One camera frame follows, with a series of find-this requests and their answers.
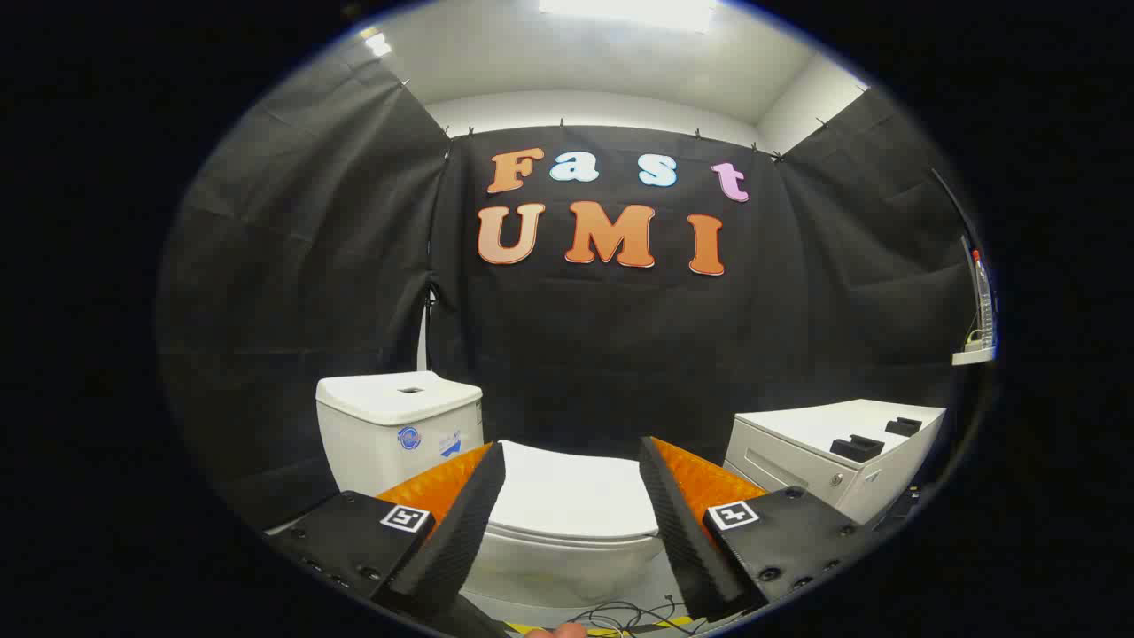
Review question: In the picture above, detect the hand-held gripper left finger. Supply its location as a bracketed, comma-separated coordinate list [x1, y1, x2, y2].
[266, 441, 507, 623]

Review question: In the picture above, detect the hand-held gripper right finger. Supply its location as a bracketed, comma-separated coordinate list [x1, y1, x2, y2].
[639, 435, 878, 622]

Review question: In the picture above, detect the white toilet lid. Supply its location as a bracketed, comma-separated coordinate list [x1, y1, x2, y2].
[490, 440, 662, 543]

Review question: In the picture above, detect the white drawer cabinet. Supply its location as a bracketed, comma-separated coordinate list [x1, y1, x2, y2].
[723, 399, 948, 525]

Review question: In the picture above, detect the black backdrop cloth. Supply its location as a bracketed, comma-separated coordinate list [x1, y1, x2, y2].
[159, 58, 984, 533]

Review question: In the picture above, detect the large black block on cabinet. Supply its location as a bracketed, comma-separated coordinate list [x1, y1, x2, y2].
[830, 433, 886, 464]

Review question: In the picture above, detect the red tipped thin tool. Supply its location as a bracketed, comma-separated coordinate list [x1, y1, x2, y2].
[969, 249, 998, 348]

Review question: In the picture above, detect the large ceiling light panel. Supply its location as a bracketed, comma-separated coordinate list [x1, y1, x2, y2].
[538, 0, 718, 35]

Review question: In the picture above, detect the bundle of black floor cables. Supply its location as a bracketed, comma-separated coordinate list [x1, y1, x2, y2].
[565, 597, 703, 636]

